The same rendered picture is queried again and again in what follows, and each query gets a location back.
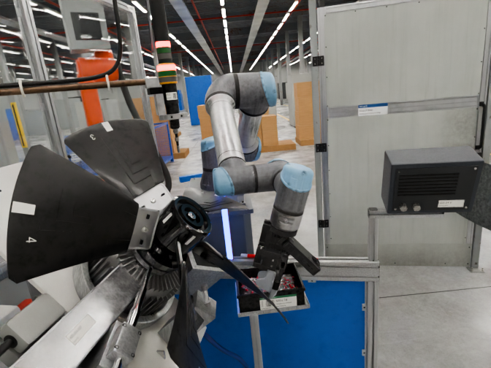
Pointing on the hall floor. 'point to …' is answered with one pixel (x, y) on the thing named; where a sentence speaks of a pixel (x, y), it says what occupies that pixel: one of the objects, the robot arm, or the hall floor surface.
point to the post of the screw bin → (256, 341)
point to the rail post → (372, 323)
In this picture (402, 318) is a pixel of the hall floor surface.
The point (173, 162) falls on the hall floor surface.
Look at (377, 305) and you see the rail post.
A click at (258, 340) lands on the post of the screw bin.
